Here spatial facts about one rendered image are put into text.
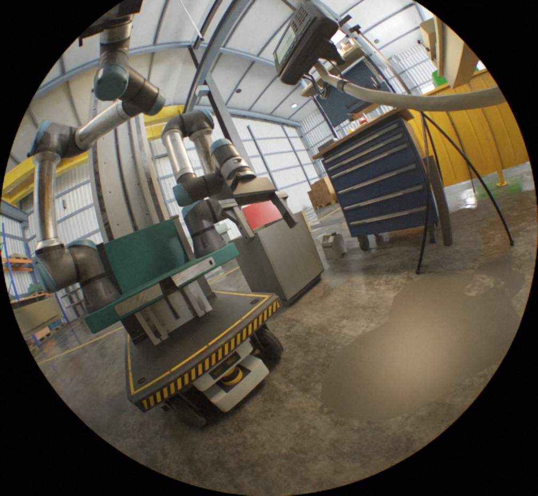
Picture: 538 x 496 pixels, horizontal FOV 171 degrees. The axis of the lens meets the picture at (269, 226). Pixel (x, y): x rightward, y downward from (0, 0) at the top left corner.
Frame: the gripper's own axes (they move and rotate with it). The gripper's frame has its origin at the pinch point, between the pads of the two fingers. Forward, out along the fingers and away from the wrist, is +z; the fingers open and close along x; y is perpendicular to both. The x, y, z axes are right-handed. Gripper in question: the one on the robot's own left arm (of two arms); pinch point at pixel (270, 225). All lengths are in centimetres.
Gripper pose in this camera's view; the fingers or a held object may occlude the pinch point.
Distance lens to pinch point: 41.3
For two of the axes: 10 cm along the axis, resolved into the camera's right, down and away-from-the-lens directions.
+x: 7.5, -2.3, 6.2
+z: 5.1, 8.0, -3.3
